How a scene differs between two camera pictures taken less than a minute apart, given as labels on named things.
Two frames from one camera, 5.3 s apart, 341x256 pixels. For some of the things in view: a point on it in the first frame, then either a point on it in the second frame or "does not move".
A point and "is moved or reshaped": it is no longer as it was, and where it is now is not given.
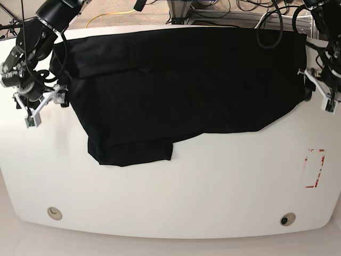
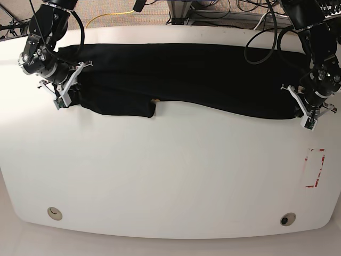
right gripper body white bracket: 307,72 -> 325,107
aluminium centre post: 179,9 does not move
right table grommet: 287,219 does not move
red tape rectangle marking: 318,177 does not move
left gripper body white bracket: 42,102 -> 62,92
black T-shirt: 137,87 is moved or reshaped
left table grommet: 55,213 does not move
